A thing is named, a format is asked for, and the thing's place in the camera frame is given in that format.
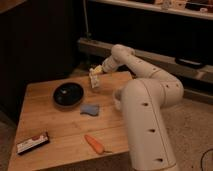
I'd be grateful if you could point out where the window sill shelf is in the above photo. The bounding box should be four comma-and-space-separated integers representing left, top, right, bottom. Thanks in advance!
89, 0, 213, 21

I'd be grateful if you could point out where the orange carrot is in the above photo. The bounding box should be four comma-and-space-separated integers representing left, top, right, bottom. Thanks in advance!
84, 135, 107, 155

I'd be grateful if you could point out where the metal pole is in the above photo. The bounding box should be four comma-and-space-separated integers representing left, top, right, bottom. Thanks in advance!
83, 0, 91, 40

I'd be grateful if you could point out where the baseboard heater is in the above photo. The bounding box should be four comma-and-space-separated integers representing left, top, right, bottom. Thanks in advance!
77, 38, 213, 84

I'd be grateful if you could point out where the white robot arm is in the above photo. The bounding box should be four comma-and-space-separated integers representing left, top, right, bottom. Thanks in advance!
97, 44, 184, 171

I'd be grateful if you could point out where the wooden table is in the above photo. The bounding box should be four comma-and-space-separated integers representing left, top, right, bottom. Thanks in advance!
8, 72, 131, 171

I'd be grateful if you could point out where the black ceramic bowl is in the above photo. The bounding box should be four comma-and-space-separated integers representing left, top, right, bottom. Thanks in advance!
53, 82, 84, 106

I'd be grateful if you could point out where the white paper cup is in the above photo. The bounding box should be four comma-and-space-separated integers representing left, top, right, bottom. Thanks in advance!
113, 89, 122, 110

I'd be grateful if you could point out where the black handle on heater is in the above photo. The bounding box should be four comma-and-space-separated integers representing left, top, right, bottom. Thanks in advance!
175, 58, 205, 69

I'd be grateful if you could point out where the black and white box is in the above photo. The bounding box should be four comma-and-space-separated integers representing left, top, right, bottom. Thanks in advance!
16, 132, 50, 155

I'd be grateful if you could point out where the black cable on floor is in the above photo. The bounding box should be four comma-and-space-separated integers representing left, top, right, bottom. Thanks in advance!
200, 148, 213, 171

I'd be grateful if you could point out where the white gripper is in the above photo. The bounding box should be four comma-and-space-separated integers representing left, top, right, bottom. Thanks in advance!
91, 57, 118, 75

